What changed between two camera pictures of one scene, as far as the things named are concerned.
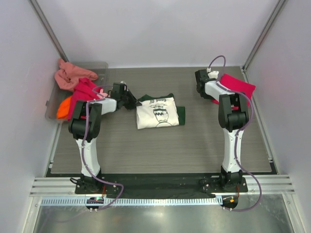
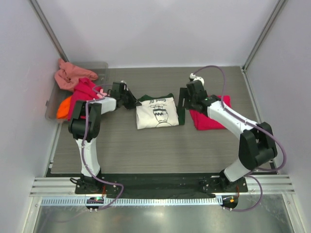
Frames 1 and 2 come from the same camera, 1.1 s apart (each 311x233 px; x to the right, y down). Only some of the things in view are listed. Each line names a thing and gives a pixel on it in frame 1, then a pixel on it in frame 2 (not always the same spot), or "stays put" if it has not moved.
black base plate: [157, 184] stays put
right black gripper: [206, 96] → [184, 94]
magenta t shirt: [231, 83] → [202, 122]
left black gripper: [134, 102] stays put
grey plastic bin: [57, 93] stays put
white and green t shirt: [157, 111] stays put
